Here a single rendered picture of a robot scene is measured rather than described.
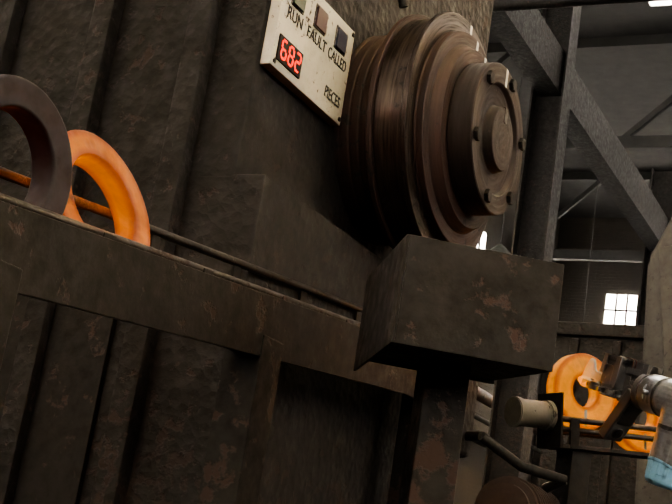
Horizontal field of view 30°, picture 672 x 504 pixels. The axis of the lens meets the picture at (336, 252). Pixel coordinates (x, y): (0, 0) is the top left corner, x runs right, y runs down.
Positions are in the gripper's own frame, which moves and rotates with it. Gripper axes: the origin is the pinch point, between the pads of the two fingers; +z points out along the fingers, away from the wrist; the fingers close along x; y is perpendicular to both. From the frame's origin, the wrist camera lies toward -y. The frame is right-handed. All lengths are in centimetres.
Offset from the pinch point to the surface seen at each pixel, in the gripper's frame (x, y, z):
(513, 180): 32.0, 33.7, -4.0
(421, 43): 63, 50, -11
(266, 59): 92, 37, -18
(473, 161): 49, 33, -17
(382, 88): 67, 40, -10
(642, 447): -15.5, -9.5, -4.9
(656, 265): -169, 47, 186
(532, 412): 14.1, -8.0, -5.5
